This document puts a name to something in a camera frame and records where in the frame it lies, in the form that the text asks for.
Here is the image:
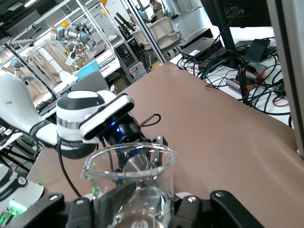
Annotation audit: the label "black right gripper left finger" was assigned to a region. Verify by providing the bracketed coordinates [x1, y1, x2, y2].
[10, 182, 138, 228]

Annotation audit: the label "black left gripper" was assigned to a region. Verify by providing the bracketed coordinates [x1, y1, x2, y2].
[104, 113, 168, 181]

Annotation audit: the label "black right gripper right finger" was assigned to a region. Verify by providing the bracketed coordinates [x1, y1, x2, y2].
[174, 190, 265, 228]

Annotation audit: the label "steel double jigger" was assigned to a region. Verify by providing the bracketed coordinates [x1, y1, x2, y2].
[121, 153, 156, 174]

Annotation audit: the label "clear glass beaker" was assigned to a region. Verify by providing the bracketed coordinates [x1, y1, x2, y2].
[80, 143, 178, 228]

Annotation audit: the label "brown table mat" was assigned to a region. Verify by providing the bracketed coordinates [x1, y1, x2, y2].
[26, 60, 300, 228]

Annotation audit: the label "dark grey office chair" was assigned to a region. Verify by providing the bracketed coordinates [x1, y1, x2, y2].
[71, 70, 109, 92]

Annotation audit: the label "blue box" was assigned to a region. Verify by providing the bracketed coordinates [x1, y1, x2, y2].
[76, 60, 100, 79]

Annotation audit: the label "black computer tower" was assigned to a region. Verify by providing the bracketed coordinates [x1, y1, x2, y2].
[113, 42, 134, 70]

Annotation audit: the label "beige office chair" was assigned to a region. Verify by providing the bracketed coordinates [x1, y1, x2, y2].
[147, 16, 183, 56]
[130, 29, 152, 63]

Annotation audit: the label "grey orange device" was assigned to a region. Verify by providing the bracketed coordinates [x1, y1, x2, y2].
[225, 68, 266, 94]

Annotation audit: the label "black flat case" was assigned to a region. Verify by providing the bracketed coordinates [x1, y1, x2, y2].
[179, 28, 226, 60]

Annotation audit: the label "green circuit board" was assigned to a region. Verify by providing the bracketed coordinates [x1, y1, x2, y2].
[272, 82, 285, 95]

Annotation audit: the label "seated person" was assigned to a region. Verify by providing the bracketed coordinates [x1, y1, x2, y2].
[147, 0, 165, 23]

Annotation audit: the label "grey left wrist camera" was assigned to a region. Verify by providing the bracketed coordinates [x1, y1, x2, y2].
[79, 94, 135, 141]

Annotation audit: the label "white wire basket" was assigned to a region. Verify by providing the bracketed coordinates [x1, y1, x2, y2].
[128, 61, 147, 81]

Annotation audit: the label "aluminium frame post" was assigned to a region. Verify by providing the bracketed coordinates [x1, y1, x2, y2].
[123, 0, 167, 65]
[266, 0, 304, 160]

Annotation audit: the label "tangled black cables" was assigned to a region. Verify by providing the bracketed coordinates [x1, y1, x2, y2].
[178, 35, 294, 130]

